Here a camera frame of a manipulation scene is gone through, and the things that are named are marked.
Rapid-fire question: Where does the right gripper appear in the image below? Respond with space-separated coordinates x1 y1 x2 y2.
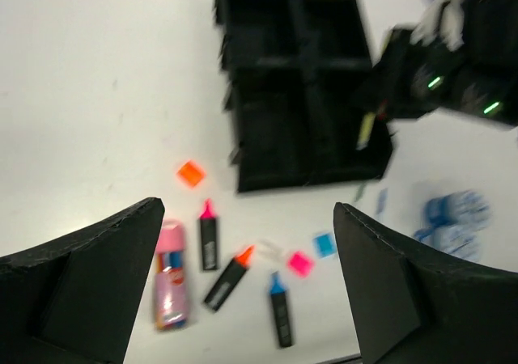
351 26 465 120

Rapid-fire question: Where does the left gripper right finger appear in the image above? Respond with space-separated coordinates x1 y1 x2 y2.
333 203 517 363

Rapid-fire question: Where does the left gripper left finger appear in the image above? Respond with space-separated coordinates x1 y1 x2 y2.
1 197 164 363

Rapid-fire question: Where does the blue highlighter cap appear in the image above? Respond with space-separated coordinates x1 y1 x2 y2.
312 232 337 259

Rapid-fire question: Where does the blue slim pen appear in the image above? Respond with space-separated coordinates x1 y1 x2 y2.
375 188 388 222

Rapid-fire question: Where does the blue tip black highlighter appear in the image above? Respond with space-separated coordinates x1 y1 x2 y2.
269 271 294 349

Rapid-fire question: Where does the clear pen cap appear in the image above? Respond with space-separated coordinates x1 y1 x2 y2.
257 239 284 263

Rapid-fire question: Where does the green slim pen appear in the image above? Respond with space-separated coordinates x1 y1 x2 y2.
353 181 367 204

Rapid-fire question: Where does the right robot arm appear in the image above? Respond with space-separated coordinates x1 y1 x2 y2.
351 0 517 128

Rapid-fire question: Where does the pink bottle of pens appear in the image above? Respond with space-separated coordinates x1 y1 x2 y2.
153 219 189 331

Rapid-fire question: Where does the black compartment tray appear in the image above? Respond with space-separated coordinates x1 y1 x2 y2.
214 0 393 193

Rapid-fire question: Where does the pink highlighter cap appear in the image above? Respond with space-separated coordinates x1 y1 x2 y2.
287 251 315 277

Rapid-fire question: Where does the pink tip black highlighter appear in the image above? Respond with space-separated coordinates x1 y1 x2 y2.
198 199 219 272

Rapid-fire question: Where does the orange tip black highlighter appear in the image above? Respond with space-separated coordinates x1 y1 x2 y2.
203 245 255 312

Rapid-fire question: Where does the orange highlighter cap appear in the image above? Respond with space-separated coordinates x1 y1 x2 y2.
176 159 206 188

